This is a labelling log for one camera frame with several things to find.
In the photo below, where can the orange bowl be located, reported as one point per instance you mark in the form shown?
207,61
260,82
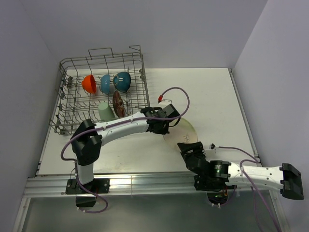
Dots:
89,84

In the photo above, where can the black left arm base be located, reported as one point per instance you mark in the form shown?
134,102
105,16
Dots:
97,186

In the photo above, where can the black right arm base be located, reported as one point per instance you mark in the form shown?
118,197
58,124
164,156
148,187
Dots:
211,184

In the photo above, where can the light blue bowl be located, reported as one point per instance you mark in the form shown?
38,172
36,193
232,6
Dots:
105,84

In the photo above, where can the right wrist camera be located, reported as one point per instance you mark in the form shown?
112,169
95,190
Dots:
211,150

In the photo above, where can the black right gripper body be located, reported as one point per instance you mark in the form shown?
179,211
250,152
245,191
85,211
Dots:
200,154

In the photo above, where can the dark blue bowl beige inside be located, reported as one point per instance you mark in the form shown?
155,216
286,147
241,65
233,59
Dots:
122,81

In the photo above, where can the green cup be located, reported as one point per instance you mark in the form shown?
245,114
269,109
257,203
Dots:
105,112

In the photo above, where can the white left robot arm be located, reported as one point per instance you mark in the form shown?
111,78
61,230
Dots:
90,137

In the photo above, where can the beige round plate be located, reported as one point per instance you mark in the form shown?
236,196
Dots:
183,132

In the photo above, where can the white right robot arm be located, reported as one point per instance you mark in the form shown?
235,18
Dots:
213,175

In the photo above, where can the red floral plate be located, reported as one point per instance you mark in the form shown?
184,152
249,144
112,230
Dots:
118,105

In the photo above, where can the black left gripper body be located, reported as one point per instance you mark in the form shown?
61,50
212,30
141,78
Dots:
163,130

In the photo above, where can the grey wire dish rack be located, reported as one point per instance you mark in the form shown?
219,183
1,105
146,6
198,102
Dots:
74,104

